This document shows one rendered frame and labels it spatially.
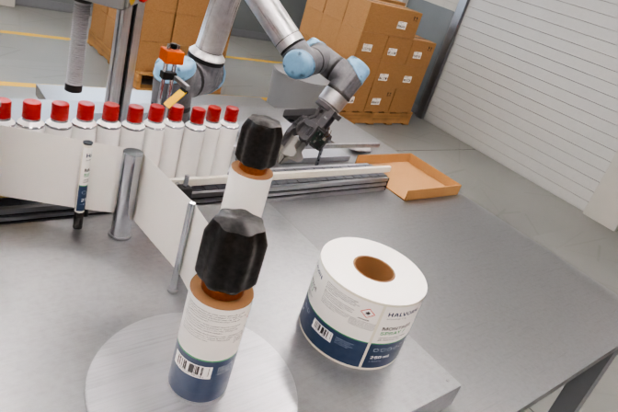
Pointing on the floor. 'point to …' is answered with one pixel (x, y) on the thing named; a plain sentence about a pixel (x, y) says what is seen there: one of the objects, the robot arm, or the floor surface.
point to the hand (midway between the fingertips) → (280, 158)
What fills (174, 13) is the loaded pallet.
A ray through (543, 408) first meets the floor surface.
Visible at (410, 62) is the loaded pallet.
